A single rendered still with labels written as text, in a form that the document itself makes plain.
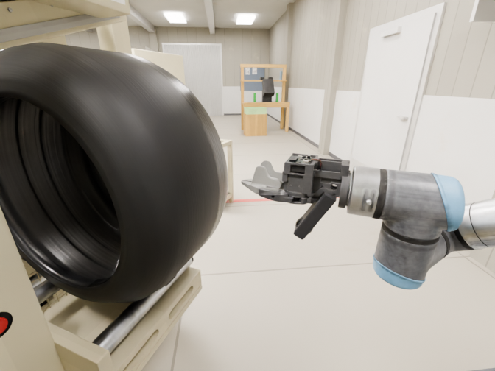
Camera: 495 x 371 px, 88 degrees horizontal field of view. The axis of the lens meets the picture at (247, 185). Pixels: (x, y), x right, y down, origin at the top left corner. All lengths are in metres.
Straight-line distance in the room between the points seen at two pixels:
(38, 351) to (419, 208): 0.71
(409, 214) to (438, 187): 0.06
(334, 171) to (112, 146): 0.38
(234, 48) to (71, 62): 12.36
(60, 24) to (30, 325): 0.84
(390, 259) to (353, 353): 1.32
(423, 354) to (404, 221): 1.54
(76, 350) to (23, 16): 0.86
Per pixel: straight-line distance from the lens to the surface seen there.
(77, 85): 0.52
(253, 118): 7.47
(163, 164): 0.46
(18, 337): 0.64
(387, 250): 0.54
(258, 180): 0.51
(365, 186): 0.47
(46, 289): 0.90
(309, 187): 0.48
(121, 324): 0.71
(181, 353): 1.77
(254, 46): 12.93
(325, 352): 1.79
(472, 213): 0.62
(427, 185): 0.49
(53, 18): 1.09
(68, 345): 0.68
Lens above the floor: 1.42
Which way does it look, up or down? 22 degrees down
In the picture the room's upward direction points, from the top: straight up
